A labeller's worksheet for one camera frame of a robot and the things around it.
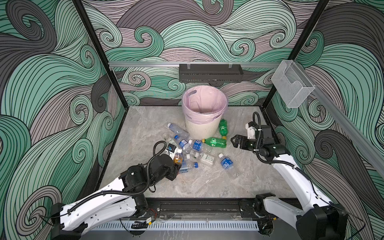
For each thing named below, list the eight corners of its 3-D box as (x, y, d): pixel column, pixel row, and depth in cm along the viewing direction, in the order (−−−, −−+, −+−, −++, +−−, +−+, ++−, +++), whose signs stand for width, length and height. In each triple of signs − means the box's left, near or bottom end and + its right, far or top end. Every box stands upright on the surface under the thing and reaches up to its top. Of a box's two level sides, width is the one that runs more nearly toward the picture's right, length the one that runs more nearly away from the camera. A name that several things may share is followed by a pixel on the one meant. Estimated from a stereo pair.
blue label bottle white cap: (228, 181, 84) (231, 178, 79) (216, 158, 94) (218, 153, 89) (237, 178, 85) (240, 174, 81) (224, 155, 95) (226, 150, 90)
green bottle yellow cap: (202, 148, 97) (202, 144, 93) (201, 140, 101) (202, 136, 97) (226, 148, 97) (227, 144, 93) (224, 141, 101) (226, 136, 97)
